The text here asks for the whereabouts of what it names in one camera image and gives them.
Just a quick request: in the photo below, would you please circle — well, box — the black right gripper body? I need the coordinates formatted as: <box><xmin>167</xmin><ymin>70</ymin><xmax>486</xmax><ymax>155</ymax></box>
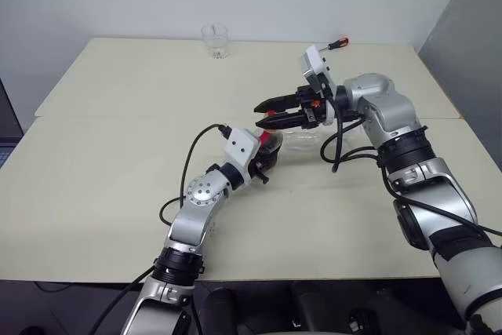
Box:
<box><xmin>296</xmin><ymin>84</ymin><xmax>330</xmax><ymax>129</ymax></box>

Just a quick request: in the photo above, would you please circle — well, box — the clear glass tumbler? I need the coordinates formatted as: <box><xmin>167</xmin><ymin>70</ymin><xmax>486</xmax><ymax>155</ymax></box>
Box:
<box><xmin>201</xmin><ymin>24</ymin><xmax>230</xmax><ymax>61</ymax></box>

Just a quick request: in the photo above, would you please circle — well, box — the orange and black screwdriver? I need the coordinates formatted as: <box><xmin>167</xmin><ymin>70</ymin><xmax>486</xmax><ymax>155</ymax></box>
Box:
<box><xmin>318</xmin><ymin>37</ymin><xmax>351</xmax><ymax>53</ymax></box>

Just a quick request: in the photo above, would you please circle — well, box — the clear wine glass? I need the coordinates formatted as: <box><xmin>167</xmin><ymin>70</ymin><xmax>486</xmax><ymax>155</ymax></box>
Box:
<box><xmin>280</xmin><ymin>127</ymin><xmax>334</xmax><ymax>162</ymax></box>

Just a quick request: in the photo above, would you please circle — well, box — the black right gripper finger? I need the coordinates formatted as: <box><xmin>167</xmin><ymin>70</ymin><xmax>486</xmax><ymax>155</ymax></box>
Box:
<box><xmin>253</xmin><ymin>93</ymin><xmax>301</xmax><ymax>114</ymax></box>
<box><xmin>256</xmin><ymin>111</ymin><xmax>305</xmax><ymax>130</ymax></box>

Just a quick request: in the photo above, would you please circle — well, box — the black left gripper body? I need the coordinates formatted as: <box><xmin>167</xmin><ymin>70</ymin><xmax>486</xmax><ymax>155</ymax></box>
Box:
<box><xmin>249</xmin><ymin>149</ymin><xmax>276</xmax><ymax>187</ymax></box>

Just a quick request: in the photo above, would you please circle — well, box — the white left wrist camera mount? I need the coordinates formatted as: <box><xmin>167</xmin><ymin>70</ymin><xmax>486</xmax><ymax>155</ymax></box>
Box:
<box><xmin>224</xmin><ymin>127</ymin><xmax>263</xmax><ymax>188</ymax></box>

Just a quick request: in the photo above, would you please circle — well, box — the dark rounded shape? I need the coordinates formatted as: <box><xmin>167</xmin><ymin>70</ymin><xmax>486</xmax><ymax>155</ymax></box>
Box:
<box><xmin>202</xmin><ymin>287</ymin><xmax>237</xmax><ymax>335</ymax></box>

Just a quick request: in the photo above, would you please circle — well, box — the grey partition panel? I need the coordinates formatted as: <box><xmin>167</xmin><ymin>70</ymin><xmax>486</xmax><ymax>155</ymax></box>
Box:
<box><xmin>417</xmin><ymin>0</ymin><xmax>502</xmax><ymax>173</ymax></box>

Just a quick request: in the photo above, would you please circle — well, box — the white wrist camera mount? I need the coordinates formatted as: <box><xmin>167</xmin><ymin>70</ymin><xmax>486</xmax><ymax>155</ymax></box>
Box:
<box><xmin>224</xmin><ymin>127</ymin><xmax>263</xmax><ymax>188</ymax></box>
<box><xmin>300</xmin><ymin>45</ymin><xmax>339</xmax><ymax>124</ymax></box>

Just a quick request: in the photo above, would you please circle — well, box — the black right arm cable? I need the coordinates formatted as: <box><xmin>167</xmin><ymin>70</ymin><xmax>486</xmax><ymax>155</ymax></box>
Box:
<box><xmin>320</xmin><ymin>109</ymin><xmax>502</xmax><ymax>236</ymax></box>

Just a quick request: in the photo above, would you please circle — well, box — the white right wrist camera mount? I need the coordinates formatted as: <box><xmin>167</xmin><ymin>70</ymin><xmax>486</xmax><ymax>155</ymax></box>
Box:
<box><xmin>300</xmin><ymin>45</ymin><xmax>339</xmax><ymax>124</ymax></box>

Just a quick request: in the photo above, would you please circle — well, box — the dark laptop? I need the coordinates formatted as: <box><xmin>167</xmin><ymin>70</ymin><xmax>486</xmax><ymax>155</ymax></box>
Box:
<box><xmin>0</xmin><ymin>75</ymin><xmax>24</xmax><ymax>173</ymax></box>

